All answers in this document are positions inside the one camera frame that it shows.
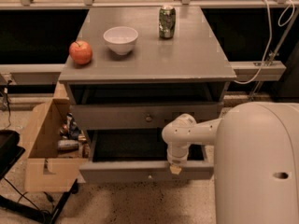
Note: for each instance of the green soda can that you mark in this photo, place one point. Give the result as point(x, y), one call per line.
point(167, 21)

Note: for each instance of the cardboard box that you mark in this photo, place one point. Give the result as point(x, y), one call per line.
point(47, 168)

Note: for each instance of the grey drawer cabinet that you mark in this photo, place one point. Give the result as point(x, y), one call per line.
point(188, 68)

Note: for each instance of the silver can in box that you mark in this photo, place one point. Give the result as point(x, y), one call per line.
point(67, 145)

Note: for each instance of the white bowl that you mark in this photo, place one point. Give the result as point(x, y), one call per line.
point(121, 39)

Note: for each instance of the black stand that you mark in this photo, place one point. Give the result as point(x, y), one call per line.
point(14, 198)

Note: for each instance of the dark figurine in box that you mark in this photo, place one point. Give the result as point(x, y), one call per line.
point(70, 129)

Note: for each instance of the grey drawer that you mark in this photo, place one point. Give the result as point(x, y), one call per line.
point(138, 155)
point(139, 116)

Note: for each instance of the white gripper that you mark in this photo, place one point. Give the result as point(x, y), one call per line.
point(177, 158)

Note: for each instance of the grey top drawer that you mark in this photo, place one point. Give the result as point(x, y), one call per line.
point(139, 116)

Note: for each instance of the red apple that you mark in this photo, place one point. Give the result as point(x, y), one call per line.
point(81, 52)

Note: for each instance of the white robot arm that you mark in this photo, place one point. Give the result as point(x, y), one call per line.
point(256, 160)

